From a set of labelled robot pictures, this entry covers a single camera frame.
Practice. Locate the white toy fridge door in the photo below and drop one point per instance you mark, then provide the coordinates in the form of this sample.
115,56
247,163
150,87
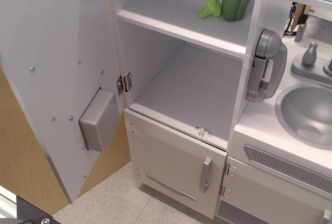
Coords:
56,55

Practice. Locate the metal fridge door hinge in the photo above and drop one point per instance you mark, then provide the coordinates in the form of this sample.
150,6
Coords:
124,84

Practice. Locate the white toy kitchen cabinet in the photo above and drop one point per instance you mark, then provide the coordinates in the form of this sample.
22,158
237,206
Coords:
189,72

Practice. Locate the white toy freezer door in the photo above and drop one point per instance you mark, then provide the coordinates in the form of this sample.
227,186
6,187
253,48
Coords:
171,162

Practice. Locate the green toy broccoli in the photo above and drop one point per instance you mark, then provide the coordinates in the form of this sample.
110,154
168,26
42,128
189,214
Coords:
212,8

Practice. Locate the grey toy telephone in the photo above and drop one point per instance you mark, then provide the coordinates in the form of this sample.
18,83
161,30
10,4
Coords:
268,67

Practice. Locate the grey toy sink basin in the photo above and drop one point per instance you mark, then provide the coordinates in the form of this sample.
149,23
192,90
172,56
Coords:
304,111

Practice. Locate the white toy oven door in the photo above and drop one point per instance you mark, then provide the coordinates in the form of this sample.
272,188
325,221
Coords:
252,195

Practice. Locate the grey toy faucet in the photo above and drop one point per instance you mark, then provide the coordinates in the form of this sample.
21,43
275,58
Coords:
309,65

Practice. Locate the light wooden board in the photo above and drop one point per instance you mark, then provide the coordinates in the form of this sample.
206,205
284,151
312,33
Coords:
26,172

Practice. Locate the grey oven vent panel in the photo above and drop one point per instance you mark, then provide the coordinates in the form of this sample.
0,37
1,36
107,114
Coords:
287,168

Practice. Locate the grey freezer door handle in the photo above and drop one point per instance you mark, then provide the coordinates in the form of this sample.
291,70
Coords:
204,184

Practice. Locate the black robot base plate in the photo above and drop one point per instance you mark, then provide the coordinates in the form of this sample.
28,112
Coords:
15,209

